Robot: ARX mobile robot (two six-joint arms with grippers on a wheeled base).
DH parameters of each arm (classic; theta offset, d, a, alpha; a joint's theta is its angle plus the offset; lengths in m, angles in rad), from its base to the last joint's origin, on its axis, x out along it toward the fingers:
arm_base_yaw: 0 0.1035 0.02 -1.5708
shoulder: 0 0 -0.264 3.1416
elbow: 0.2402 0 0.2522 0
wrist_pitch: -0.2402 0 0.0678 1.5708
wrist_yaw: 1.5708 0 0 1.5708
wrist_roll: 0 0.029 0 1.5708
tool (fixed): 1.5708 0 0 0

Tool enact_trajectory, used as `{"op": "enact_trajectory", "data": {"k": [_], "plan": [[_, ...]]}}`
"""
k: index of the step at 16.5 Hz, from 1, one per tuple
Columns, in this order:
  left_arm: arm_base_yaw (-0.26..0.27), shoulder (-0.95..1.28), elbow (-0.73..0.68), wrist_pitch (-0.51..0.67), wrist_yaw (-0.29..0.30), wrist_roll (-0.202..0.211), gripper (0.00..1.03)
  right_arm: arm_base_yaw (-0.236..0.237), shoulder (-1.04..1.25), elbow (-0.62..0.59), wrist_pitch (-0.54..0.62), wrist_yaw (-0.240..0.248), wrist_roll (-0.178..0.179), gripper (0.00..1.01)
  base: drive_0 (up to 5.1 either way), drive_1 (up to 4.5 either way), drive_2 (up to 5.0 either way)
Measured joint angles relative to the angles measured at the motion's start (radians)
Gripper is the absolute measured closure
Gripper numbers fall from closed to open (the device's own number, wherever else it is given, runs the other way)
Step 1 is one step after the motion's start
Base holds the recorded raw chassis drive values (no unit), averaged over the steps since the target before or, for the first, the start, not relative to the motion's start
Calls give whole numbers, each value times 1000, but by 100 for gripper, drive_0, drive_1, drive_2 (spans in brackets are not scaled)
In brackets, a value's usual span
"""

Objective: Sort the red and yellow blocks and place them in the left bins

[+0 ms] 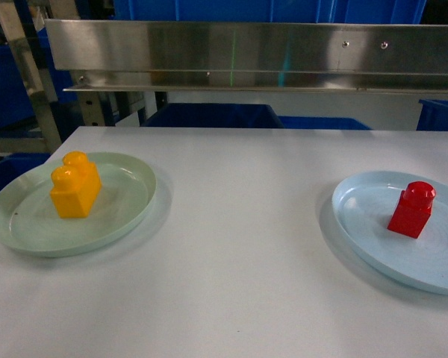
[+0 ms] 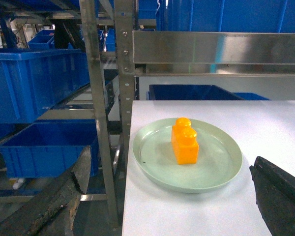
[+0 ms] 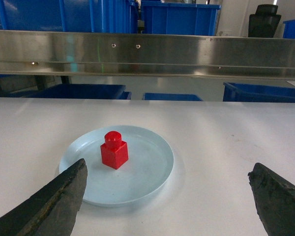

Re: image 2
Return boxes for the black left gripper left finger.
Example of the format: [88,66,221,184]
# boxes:
[0,146,91,236]

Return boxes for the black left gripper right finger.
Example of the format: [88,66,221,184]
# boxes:
[249,156,295,236]

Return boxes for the yellow toy block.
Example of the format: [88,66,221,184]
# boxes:
[171,118,199,165]

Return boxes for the blue bin lower left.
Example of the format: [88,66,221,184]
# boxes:
[0,119,99,178]

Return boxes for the green plate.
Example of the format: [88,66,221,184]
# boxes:
[133,118,243,193]

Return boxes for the blue bin right of table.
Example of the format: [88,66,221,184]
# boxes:
[234,92,269,101]

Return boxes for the blue bin upper left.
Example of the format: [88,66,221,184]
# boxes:
[0,48,89,124]

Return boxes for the blue bin behind table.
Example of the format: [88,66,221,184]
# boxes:
[147,85,244,101]

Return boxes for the large blue bin top shelf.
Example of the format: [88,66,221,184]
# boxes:
[156,0,295,33]

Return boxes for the steel shelving rack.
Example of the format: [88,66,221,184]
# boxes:
[39,0,295,236]

